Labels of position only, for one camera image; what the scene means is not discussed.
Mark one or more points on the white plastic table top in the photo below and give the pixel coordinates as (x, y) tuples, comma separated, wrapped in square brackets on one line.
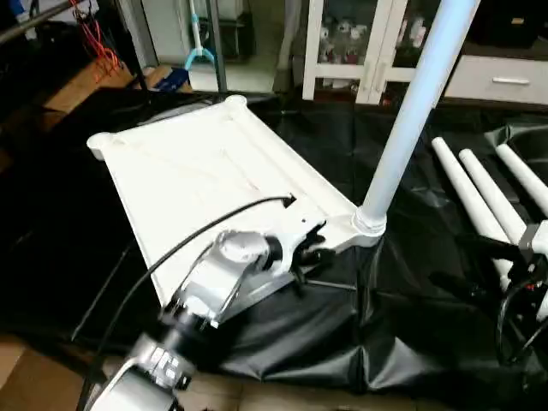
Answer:
[(197, 171)]

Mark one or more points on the black mat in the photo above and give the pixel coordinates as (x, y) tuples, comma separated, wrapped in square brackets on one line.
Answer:
[(300, 342)]

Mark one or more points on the white drawer unit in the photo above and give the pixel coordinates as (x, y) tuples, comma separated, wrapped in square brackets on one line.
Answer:
[(505, 79)]

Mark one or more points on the white glass-door cabinet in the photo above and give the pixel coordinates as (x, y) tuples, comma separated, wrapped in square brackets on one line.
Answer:
[(351, 47)]

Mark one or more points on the blue box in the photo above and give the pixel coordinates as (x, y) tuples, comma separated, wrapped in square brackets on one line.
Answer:
[(171, 80)]

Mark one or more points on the dark metal stand pole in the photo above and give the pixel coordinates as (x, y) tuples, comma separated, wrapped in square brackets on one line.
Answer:
[(217, 43)]

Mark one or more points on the teal and white pole tool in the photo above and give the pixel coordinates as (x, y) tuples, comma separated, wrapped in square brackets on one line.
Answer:
[(199, 43)]

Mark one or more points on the brown cardboard box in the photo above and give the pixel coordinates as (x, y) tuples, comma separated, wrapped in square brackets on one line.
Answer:
[(30, 381)]

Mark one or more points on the black thin rod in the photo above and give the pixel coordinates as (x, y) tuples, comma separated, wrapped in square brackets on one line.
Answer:
[(34, 21)]

